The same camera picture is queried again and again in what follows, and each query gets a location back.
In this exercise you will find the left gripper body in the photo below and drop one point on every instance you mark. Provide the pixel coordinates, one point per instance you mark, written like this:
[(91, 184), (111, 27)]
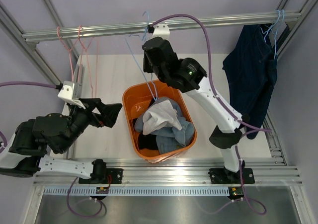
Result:
[(81, 118)]

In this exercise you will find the light blue hanger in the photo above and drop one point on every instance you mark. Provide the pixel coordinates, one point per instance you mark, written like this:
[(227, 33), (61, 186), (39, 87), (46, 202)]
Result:
[(274, 29), (147, 65)]

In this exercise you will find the black skirt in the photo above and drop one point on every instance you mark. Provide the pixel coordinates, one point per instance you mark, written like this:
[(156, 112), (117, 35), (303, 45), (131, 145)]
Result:
[(147, 141)]

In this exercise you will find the white garment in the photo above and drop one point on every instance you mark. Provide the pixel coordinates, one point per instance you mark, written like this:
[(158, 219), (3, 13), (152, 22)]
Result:
[(160, 115)]

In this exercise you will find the pink hanger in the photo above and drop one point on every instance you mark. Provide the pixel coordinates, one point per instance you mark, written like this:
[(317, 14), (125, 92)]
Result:
[(84, 60), (67, 47)]

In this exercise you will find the dark blue denim garment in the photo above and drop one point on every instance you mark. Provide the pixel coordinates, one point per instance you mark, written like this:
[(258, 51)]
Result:
[(251, 70)]

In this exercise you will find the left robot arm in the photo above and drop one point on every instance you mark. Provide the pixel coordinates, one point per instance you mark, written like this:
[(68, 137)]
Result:
[(25, 154)]

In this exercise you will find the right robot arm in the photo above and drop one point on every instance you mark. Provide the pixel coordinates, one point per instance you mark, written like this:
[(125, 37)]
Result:
[(189, 77)]

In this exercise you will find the orange plastic basket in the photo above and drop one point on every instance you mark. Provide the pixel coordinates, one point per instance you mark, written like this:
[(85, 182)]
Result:
[(136, 100)]

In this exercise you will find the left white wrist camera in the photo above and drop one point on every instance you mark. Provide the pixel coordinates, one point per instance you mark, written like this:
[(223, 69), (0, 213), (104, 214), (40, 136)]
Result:
[(71, 93)]

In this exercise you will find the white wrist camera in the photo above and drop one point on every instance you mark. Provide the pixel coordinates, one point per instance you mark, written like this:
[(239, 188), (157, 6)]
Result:
[(71, 93), (159, 30)]

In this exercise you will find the white slotted cable duct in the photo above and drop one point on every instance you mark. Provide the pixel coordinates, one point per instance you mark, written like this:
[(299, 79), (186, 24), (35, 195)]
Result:
[(138, 191)]

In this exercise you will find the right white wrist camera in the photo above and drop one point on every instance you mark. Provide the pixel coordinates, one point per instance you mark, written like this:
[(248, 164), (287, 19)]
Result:
[(159, 30)]

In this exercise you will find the front aluminium frame rail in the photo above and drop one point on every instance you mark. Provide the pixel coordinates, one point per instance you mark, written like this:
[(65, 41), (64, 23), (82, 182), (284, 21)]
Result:
[(194, 172)]

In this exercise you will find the aluminium hanging rail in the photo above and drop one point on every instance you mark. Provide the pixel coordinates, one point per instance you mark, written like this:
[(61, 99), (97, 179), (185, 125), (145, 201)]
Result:
[(175, 22)]

